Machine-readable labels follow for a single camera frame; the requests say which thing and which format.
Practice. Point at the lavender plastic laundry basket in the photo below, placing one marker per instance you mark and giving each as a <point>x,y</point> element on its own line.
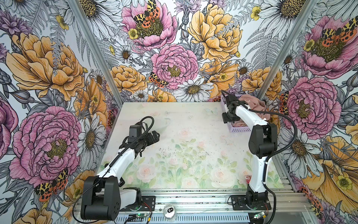
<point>231,126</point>

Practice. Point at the silver drink can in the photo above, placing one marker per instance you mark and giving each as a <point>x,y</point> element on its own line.
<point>169,212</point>

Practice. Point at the pink garment in basket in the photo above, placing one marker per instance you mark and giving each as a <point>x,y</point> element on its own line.
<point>253,102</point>

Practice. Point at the white perforated cable duct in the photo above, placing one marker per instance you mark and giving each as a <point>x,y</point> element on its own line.
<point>202,218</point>

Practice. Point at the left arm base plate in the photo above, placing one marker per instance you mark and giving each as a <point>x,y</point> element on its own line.
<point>147,205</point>

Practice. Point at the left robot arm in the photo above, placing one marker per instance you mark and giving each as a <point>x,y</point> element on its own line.
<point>103,196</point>

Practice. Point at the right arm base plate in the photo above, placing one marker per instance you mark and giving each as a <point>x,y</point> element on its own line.
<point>239,203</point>

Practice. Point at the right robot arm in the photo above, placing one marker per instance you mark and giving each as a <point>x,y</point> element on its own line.
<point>262,144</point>

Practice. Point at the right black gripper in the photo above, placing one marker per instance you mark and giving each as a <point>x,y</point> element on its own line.
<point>226,118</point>

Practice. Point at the aluminium frame rail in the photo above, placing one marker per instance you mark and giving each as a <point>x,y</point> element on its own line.
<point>216,200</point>

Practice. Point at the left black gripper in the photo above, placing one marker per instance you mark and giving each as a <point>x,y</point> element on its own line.
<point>149,136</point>

